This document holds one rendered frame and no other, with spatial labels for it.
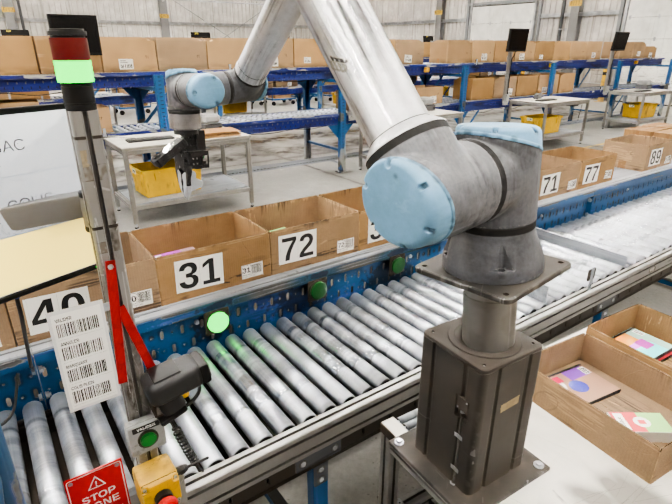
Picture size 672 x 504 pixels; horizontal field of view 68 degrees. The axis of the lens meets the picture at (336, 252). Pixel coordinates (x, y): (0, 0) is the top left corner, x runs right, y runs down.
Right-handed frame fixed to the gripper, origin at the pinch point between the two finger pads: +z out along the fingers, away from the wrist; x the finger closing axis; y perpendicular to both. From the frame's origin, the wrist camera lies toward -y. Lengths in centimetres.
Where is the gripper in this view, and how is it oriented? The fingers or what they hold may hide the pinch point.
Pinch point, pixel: (185, 195)
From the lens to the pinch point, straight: 162.2
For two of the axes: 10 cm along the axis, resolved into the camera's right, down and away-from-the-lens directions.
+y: 7.7, -2.0, 6.0
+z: -0.2, 9.4, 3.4
